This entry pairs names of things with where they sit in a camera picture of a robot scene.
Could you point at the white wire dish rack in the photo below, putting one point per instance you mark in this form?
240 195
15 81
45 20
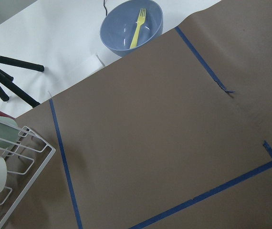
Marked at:
25 160

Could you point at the black tripod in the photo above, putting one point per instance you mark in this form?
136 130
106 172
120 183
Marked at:
7 80

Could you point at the green cup in rack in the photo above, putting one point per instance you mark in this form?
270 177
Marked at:
7 133

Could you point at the yellow plastic fork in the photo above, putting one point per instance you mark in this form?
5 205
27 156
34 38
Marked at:
140 21

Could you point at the blue bowl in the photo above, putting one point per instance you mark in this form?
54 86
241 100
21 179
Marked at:
119 26

